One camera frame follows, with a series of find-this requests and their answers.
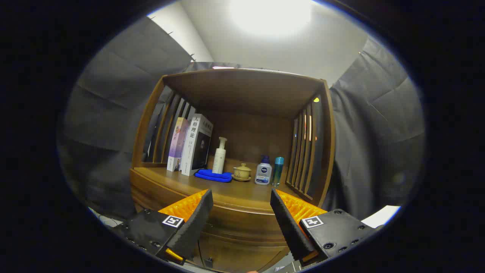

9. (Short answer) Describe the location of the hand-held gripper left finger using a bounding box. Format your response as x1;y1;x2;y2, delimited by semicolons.
112;189;214;266

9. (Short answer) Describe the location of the brown wooden cabinet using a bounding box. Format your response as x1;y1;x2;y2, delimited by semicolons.
130;68;336;273

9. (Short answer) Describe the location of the white and grey plastic unit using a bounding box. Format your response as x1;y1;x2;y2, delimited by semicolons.
360;205;401;229

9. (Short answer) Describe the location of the white blue-capped lotion bottle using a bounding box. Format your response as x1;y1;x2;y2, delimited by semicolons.
255;155;273;185

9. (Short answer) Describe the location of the white pump bottle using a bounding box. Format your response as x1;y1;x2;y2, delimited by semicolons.
212;137;228;174

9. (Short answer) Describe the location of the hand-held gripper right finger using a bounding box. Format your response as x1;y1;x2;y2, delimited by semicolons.
270;188;384;266

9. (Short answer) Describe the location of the thick white book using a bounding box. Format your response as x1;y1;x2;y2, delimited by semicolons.
180;113;214;176

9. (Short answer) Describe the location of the yellow lidded tea cup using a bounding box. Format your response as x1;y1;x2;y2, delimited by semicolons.
232;163;252;182

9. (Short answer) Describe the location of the blue folded cloth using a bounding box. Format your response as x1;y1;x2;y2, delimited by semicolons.
194;169;233;183

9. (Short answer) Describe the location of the black backdrop cloth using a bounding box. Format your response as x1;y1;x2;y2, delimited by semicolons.
57;17;427;224

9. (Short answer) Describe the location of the brown wooden countertop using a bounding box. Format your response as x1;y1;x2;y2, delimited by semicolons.
131;157;315;213

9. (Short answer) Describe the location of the teal clear bottle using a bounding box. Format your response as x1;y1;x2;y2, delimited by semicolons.
272;157;285;187

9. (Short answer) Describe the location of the purple book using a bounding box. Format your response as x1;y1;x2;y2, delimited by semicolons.
167;117;190;172

